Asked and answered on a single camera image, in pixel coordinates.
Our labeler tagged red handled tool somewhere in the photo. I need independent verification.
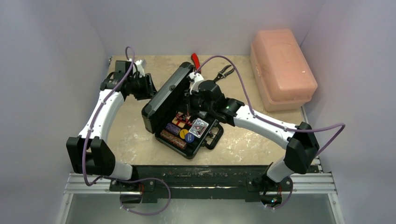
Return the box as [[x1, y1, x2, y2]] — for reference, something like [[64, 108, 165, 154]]
[[190, 53, 235, 84]]

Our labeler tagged clear all in triangle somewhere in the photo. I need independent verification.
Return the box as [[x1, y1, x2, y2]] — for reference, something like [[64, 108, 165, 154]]
[[192, 120, 206, 134]]

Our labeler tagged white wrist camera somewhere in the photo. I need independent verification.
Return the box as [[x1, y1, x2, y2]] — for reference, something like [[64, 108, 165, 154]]
[[187, 72, 205, 95], [133, 59, 147, 78]]

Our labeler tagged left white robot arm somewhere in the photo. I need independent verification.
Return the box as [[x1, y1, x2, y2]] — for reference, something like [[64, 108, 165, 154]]
[[66, 59, 156, 191]]

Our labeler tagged blue small blind button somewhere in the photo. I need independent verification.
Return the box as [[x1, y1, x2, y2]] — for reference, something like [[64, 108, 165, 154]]
[[184, 133, 195, 143]]

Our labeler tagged black poker case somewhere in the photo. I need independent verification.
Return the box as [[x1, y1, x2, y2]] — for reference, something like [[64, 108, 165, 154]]
[[141, 62, 224, 159]]

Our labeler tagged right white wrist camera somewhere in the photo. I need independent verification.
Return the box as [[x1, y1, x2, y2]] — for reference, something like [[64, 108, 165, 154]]
[[187, 72, 205, 95]]

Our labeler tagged brown poker chip roll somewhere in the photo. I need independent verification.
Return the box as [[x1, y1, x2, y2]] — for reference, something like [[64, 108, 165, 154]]
[[160, 130, 175, 141]]

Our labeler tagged purple poker chip roll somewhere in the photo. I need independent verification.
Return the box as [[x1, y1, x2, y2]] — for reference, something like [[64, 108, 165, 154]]
[[165, 123, 181, 136]]

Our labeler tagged black table rail frame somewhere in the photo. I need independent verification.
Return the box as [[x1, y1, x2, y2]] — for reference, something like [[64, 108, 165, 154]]
[[63, 164, 338, 205]]

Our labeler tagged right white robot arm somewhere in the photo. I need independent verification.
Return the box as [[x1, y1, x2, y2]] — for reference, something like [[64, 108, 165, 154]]
[[190, 80, 319, 190]]

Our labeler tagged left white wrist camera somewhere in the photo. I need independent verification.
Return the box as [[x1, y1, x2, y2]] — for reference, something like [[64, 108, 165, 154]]
[[133, 59, 147, 78]]

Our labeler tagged red black chip roll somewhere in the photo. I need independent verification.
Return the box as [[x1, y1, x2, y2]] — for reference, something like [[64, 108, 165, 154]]
[[168, 135, 187, 150]]

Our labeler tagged yellow big blind button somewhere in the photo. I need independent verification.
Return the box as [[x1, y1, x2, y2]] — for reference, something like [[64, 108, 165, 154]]
[[179, 129, 189, 139]]

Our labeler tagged pink plastic storage box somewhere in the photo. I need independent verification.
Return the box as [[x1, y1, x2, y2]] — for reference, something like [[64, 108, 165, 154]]
[[250, 29, 318, 112]]

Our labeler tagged blue card deck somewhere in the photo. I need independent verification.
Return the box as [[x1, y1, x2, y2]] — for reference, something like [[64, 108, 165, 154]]
[[189, 118, 209, 138]]

